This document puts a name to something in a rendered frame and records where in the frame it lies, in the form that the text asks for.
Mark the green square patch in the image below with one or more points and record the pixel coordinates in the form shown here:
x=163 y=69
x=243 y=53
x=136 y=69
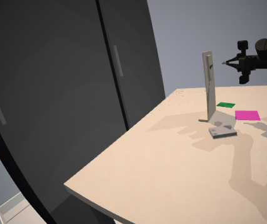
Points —
x=228 y=105

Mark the beige socket panel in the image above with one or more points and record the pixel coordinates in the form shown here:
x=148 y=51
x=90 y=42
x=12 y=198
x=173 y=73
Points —
x=209 y=85

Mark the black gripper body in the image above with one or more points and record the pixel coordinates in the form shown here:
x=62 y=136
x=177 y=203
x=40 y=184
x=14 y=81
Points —
x=243 y=46

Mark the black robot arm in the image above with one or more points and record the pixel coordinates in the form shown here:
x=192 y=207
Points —
x=246 y=64

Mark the translucent pink square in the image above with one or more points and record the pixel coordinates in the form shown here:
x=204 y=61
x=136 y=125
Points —
x=247 y=115

